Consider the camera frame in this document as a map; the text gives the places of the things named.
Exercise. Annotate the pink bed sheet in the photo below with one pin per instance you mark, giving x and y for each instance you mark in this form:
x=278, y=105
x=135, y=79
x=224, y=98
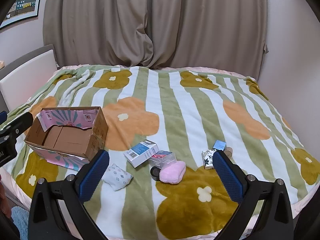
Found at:
x=303, y=205

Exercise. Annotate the small white patterned pouch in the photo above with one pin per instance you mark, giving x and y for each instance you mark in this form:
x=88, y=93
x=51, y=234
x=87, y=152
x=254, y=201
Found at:
x=117, y=177

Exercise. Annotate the small beige round jar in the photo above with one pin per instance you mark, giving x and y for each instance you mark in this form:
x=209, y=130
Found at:
x=228, y=151

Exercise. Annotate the striped flower print blanket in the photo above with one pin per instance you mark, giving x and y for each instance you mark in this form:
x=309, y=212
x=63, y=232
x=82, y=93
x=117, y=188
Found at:
x=175, y=105

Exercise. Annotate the reddish brown cloth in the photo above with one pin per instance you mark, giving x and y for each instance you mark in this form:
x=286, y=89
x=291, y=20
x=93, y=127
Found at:
x=4, y=197

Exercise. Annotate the white and blue carton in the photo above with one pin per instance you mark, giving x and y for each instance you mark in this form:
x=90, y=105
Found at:
x=140, y=153

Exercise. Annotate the framed wall poster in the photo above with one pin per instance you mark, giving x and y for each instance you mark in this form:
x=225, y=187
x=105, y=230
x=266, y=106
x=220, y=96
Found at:
x=25, y=2

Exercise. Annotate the cardboard box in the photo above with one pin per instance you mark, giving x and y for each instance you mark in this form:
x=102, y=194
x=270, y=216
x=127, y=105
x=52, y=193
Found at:
x=62, y=140

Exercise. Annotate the blue fluffy rug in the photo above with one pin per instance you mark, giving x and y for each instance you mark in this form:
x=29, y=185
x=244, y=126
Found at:
x=21, y=222

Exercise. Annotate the small black jar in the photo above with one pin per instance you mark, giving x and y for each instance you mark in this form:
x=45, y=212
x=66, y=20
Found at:
x=155, y=174

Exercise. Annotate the small blue box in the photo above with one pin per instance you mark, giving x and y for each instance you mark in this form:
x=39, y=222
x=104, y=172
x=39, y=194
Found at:
x=219, y=145

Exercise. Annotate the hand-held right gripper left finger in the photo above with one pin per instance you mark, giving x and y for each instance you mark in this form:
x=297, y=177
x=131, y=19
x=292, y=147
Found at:
x=93, y=177

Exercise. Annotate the pink fluffy pouch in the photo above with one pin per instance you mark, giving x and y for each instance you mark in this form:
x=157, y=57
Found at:
x=172, y=172

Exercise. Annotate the clear plastic case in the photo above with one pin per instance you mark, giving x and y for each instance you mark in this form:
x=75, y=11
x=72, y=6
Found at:
x=162, y=157

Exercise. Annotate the white bed headboard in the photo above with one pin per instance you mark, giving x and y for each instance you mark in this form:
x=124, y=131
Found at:
x=25, y=72

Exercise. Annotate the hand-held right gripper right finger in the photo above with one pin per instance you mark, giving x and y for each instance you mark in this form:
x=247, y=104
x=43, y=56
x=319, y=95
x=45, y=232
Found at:
x=226, y=177

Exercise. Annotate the black and white floral packet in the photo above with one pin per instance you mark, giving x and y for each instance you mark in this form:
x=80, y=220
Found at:
x=208, y=158

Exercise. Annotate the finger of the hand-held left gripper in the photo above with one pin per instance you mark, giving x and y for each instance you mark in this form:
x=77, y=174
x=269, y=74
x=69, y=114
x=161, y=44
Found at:
x=20, y=123
x=2, y=118

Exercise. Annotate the beige curtain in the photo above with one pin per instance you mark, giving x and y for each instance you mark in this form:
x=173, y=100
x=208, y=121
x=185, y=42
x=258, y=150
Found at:
x=207, y=22
x=100, y=22

